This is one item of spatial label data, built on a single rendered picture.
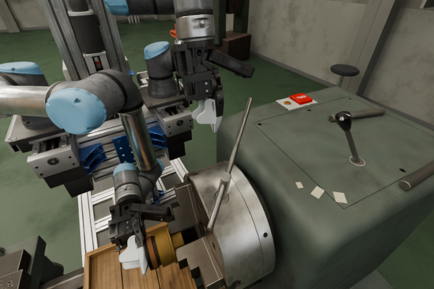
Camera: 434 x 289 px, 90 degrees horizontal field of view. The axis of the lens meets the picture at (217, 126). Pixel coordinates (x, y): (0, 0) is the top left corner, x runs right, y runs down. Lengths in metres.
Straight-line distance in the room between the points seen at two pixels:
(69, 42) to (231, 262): 1.01
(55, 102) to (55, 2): 0.59
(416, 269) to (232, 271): 1.81
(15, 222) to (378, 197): 2.44
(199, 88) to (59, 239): 1.91
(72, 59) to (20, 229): 1.62
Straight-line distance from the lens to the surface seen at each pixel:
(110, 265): 0.89
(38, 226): 2.37
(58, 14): 1.13
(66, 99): 0.59
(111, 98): 0.62
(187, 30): 0.45
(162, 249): 0.60
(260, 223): 0.53
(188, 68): 0.46
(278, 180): 0.55
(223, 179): 0.44
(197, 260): 0.59
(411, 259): 2.25
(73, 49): 1.15
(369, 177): 0.64
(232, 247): 0.51
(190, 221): 0.61
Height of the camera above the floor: 1.65
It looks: 35 degrees down
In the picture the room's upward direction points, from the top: straight up
